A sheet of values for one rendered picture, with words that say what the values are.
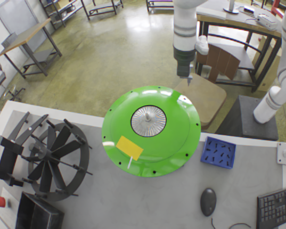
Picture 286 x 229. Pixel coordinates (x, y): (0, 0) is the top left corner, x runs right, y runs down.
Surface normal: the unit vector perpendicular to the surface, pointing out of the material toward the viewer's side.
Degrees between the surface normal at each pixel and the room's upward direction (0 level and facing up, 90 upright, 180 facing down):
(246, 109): 0
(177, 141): 17
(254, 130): 0
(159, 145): 11
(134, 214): 0
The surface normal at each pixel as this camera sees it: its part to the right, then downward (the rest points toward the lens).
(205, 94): -0.15, -0.50
